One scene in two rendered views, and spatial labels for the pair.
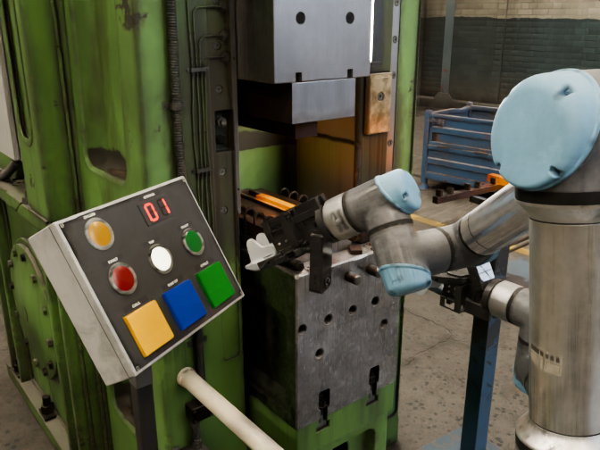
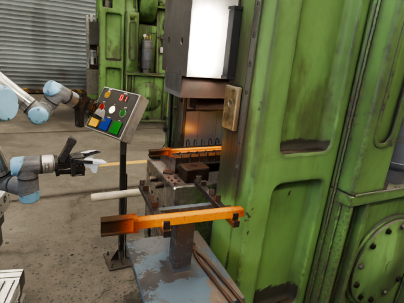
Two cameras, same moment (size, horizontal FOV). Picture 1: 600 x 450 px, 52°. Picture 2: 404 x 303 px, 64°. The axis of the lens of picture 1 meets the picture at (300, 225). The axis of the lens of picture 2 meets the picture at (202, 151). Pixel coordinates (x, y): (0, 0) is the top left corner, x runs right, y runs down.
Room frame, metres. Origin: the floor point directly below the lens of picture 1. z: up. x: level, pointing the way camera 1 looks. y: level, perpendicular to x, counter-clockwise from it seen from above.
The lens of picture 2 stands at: (1.92, -1.50, 1.48)
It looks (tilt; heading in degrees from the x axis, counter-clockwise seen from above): 18 degrees down; 100
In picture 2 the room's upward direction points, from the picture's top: 6 degrees clockwise
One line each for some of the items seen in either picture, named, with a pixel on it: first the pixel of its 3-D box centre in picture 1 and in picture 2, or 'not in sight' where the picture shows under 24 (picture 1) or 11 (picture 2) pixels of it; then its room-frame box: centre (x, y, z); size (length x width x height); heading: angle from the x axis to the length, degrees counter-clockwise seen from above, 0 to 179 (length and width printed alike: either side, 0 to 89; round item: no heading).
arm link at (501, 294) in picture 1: (507, 300); (48, 164); (1.10, -0.41, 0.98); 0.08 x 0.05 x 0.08; 128
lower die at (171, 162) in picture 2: (275, 220); (205, 155); (1.66, 0.07, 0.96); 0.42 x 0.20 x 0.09; 38
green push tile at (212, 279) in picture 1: (214, 285); (116, 128); (1.11, 0.17, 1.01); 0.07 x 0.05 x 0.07; 153
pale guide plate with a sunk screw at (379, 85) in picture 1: (378, 103); (231, 107); (1.79, -0.23, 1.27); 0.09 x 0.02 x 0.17; 128
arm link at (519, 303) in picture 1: (543, 317); (26, 166); (1.04, -0.46, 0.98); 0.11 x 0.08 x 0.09; 38
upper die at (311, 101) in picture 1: (273, 92); (212, 85); (1.66, 0.07, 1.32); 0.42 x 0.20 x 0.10; 38
